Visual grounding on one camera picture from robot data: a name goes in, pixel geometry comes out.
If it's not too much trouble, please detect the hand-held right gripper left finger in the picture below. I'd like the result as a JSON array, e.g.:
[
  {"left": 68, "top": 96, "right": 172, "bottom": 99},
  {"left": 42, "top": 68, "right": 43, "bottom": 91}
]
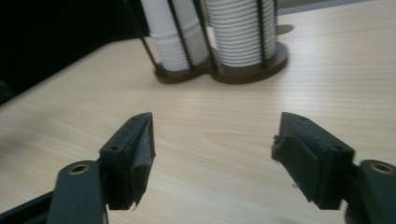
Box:
[{"left": 98, "top": 111, "right": 157, "bottom": 211}]

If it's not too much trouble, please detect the tall stack of white cups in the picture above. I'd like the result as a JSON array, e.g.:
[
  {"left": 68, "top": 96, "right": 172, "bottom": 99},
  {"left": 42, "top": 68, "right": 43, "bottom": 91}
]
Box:
[{"left": 205, "top": 0, "right": 278, "bottom": 68}]

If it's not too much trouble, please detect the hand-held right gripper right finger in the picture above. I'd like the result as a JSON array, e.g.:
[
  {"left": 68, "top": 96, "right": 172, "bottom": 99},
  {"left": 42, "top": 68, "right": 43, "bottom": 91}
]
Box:
[{"left": 270, "top": 111, "right": 356, "bottom": 211}]

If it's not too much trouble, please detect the dark wooden wire cup holder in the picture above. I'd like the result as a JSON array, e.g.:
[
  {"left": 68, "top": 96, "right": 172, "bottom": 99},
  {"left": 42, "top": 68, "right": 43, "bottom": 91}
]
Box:
[{"left": 122, "top": 0, "right": 290, "bottom": 85}]

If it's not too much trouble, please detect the short stack of white cups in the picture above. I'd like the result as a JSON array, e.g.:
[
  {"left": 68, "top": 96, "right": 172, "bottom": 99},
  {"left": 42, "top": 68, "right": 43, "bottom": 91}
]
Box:
[{"left": 139, "top": 0, "right": 210, "bottom": 72}]

